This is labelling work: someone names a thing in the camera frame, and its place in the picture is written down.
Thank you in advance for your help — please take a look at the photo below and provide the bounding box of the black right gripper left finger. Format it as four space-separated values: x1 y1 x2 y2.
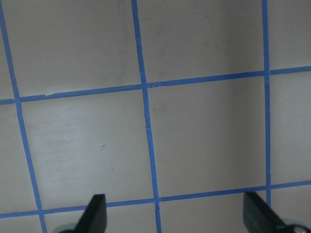
73 194 107 233

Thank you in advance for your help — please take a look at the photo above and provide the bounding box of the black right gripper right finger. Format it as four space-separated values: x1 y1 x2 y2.
243 192 286 233

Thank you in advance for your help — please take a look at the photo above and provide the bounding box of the brown paper table cover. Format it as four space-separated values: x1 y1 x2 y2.
0 0 311 233

